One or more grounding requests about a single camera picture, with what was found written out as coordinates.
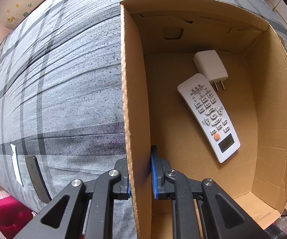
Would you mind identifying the grey plaid bed cover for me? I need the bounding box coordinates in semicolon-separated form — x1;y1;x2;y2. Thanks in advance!
0;0;287;239

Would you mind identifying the large white power adapter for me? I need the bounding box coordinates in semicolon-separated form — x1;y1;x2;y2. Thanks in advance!
193;50;228;91

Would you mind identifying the white remote control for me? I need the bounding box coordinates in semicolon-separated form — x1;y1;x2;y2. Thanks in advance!
177;73;240;163

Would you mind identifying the white smartphone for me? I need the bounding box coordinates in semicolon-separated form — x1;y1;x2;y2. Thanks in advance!
10;144;23;187

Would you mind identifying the brown cardboard box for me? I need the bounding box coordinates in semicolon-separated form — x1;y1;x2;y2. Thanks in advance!
121;0;287;238

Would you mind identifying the red mattress sheet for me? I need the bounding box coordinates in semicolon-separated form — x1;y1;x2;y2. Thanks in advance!
0;196;33;238

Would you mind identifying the black smartphone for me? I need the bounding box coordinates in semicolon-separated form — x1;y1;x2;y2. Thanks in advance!
25;156;52;203

